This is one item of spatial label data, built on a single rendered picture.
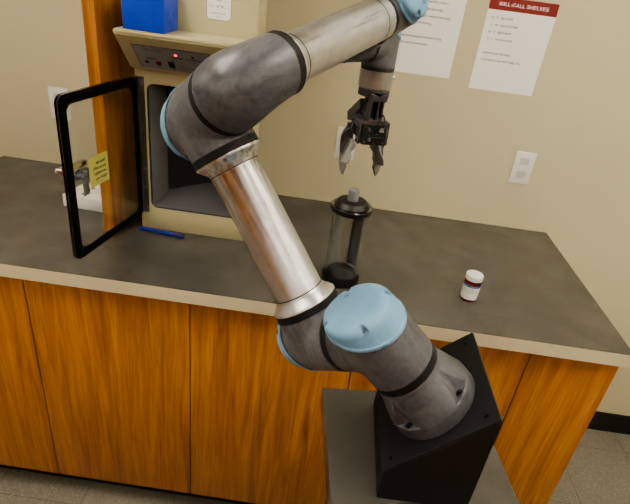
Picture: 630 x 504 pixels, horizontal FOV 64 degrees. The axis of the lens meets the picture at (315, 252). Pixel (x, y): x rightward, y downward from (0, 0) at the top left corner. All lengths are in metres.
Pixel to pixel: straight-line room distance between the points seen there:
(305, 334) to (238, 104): 0.38
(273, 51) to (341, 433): 0.66
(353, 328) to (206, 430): 1.01
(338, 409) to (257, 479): 0.82
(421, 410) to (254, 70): 0.55
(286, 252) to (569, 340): 0.86
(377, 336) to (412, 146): 1.21
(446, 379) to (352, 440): 0.25
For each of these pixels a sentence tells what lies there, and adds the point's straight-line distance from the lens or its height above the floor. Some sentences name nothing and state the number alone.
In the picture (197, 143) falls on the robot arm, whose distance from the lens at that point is 0.81.
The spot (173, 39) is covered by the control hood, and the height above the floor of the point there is 1.50.
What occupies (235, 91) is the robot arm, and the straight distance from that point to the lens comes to 0.73.
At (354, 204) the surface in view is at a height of 1.18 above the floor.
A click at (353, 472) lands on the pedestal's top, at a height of 0.94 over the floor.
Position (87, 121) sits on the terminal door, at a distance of 1.31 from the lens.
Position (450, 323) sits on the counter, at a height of 0.94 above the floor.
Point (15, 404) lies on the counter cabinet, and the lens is 1.88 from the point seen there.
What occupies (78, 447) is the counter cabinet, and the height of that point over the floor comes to 0.25.
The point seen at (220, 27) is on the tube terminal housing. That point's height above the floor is 1.53.
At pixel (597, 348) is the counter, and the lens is 1.47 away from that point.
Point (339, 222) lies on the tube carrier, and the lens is 1.29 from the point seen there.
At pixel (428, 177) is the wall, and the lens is 1.91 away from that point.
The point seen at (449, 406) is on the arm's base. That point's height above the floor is 1.13.
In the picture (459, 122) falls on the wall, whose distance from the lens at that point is 1.86.
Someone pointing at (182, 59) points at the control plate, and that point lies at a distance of 1.36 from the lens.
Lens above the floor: 1.67
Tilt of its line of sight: 29 degrees down
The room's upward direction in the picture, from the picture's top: 8 degrees clockwise
